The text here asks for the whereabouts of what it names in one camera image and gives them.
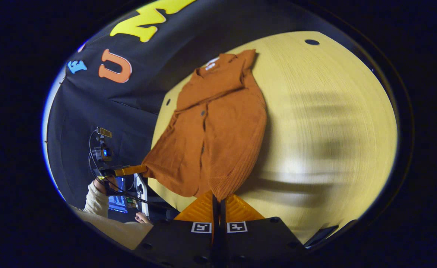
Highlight orange button-up shirt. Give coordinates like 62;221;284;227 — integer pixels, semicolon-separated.
141;49;268;202

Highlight black backdrop cloth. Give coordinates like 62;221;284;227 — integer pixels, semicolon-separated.
46;0;375;211

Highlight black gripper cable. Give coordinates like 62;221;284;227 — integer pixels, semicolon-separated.
88;130;174;209

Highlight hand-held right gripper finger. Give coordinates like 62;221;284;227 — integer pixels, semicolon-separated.
134;191;219;268
220;193;309;268

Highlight white computer case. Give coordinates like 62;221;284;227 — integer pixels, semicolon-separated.
133;173;151;217

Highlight computer monitor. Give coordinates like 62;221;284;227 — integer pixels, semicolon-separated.
108;176;129;214

